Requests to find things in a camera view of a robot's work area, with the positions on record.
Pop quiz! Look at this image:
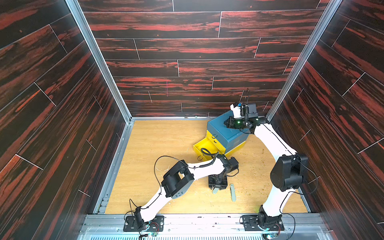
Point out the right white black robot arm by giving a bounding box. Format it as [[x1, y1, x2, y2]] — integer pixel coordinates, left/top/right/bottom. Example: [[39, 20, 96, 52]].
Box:
[[224, 117, 310, 231]]

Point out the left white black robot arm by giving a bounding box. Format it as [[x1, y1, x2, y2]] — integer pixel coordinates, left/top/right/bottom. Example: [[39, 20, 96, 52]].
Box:
[[133, 148, 239, 232]]

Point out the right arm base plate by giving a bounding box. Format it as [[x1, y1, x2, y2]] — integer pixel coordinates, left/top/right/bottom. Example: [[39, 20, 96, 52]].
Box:
[[240, 213, 285, 232]]

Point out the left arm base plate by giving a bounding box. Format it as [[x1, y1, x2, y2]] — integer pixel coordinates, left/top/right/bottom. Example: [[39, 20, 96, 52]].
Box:
[[123, 215, 165, 233]]

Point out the teal yellow drawer cabinet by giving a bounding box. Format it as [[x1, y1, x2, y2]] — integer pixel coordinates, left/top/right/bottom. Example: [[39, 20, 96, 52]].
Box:
[[205, 110, 249, 158]]

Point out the aluminium front rail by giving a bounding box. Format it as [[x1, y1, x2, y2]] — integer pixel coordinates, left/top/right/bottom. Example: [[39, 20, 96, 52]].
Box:
[[78, 213, 335, 240]]

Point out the yellow bottom drawer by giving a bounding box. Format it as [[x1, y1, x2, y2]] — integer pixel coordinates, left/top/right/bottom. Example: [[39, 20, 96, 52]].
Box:
[[193, 137, 226, 162]]

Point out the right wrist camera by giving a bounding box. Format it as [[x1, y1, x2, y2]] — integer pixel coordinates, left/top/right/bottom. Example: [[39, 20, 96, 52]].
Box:
[[230, 103, 259, 120]]

